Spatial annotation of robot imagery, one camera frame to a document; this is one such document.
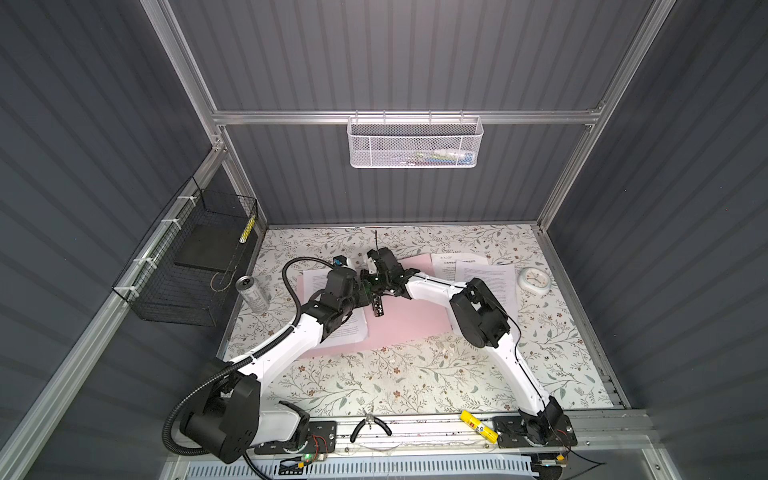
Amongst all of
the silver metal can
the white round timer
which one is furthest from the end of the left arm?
the white round timer

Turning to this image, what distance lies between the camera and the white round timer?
1.01 metres

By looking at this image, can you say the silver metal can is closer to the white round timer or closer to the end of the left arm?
the end of the left arm
